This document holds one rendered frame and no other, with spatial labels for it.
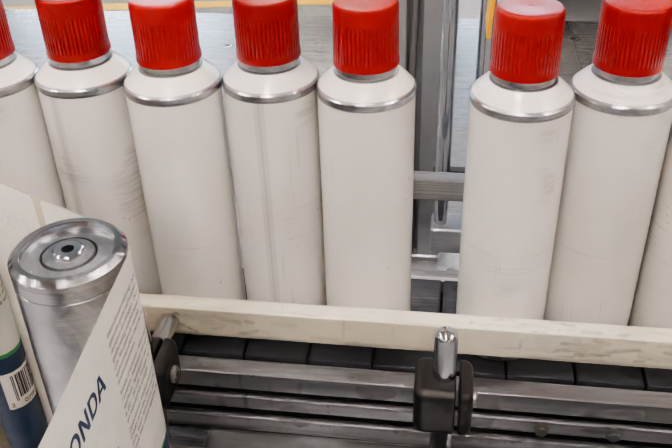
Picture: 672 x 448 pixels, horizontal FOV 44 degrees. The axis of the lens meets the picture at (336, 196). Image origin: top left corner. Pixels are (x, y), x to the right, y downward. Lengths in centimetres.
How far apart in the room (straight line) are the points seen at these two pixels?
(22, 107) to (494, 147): 25
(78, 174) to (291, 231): 12
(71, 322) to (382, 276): 23
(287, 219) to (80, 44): 14
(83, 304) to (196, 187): 20
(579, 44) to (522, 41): 65
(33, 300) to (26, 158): 22
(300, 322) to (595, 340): 16
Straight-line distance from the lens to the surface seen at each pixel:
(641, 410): 50
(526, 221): 44
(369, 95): 41
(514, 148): 41
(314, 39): 105
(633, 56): 42
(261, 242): 47
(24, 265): 28
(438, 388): 42
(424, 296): 54
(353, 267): 46
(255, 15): 42
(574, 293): 48
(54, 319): 27
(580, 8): 117
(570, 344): 47
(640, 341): 48
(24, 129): 48
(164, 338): 48
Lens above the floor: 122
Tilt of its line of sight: 33 degrees down
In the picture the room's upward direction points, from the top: 2 degrees counter-clockwise
